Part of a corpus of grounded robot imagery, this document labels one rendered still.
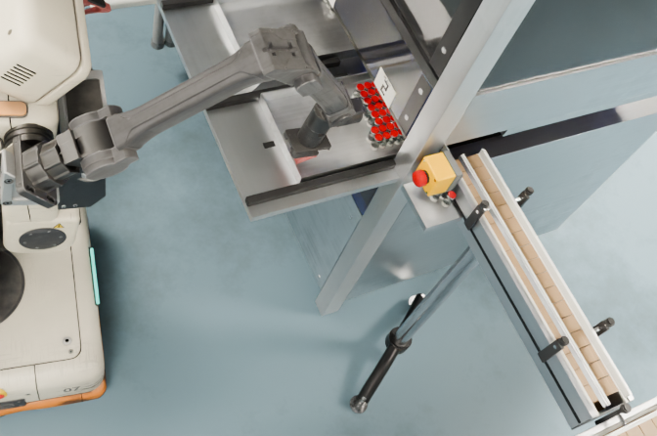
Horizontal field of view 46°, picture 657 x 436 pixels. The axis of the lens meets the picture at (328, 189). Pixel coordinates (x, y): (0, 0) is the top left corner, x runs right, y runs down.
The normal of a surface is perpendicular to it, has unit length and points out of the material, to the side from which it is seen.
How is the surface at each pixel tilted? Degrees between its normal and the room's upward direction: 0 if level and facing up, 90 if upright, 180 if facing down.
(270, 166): 0
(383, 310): 0
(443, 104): 90
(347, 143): 0
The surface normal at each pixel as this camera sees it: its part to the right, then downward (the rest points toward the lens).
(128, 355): 0.24, -0.52
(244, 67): -0.37, -0.03
